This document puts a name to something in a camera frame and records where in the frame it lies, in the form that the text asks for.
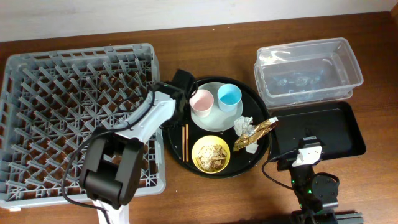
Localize gold foil wrapper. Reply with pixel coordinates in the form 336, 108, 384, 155
233, 117, 279, 151

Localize white napkin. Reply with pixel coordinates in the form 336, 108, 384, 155
234, 116, 258, 154

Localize yellow bowl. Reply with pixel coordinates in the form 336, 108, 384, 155
191, 136, 231, 174

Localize food scraps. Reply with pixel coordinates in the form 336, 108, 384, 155
196, 144, 227, 172

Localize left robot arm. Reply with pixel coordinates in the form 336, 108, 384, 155
79, 70, 198, 223

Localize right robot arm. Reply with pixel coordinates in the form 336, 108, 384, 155
277, 136, 364, 224

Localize grey dishwasher rack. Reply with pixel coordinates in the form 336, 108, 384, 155
1, 44, 160, 210

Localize pink cup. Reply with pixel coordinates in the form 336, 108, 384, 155
189, 90, 214, 118

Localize black rectangular tray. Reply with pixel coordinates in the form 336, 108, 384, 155
270, 102, 366, 161

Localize blue cup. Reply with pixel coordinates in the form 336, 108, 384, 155
217, 83, 242, 112

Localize grey plate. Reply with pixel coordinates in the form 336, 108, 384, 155
191, 82, 243, 132

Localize clear plastic bin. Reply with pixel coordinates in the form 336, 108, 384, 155
254, 37, 364, 108

